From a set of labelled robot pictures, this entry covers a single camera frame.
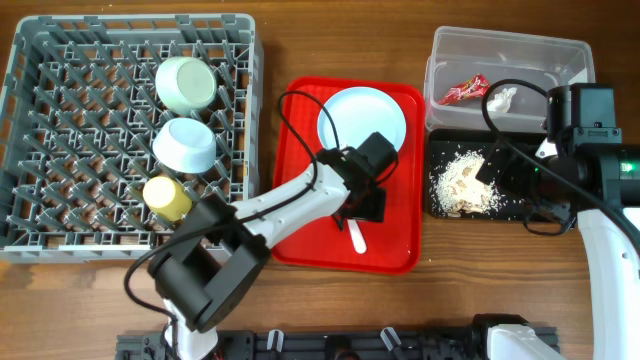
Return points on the red snack wrapper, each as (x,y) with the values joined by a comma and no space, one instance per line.
(475,87)

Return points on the light blue plate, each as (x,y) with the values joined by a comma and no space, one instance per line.
(357,112)

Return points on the food scraps pile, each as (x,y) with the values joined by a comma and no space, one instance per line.
(458,192)

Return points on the yellow plastic cup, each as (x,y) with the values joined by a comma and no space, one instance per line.
(166,197)

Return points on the black plastic tray bin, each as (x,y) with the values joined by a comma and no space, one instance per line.
(441,146)

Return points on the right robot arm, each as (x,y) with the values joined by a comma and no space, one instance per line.
(591,182)

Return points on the white napkin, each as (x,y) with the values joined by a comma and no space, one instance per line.
(502,101)

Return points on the green bowl with scraps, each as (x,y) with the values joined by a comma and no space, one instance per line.
(185,84)

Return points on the grey dishwasher rack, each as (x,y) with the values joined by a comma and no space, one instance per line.
(80,112)

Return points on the red plastic tray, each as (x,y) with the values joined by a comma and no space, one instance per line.
(393,246)

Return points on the clear plastic bin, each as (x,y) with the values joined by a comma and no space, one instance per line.
(458,54)

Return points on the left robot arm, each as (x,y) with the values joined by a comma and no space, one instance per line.
(215,256)

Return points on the light green bowl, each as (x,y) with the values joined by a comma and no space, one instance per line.
(185,145)

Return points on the white plastic fork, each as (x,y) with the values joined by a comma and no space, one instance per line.
(357,238)

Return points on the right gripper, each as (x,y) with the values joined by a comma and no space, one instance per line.
(511,179)

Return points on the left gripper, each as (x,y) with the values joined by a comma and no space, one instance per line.
(374,204)

